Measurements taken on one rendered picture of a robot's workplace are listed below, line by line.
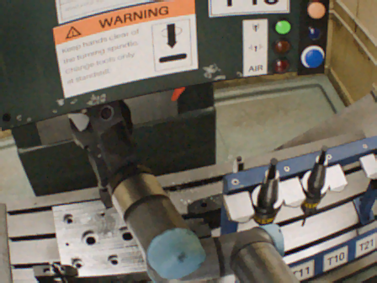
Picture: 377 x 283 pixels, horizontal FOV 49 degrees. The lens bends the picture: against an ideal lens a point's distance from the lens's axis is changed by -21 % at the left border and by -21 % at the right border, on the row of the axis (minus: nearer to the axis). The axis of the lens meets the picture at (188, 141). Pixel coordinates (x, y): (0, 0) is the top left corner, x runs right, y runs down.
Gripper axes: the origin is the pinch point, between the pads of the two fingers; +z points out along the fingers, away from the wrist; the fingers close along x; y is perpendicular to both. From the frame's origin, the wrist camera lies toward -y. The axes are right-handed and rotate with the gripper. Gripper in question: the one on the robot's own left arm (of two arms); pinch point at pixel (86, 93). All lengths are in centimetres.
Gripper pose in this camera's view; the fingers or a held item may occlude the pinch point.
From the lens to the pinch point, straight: 84.1
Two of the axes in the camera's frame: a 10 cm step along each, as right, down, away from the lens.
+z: -4.8, -6.8, 5.6
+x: 8.8, -3.8, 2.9
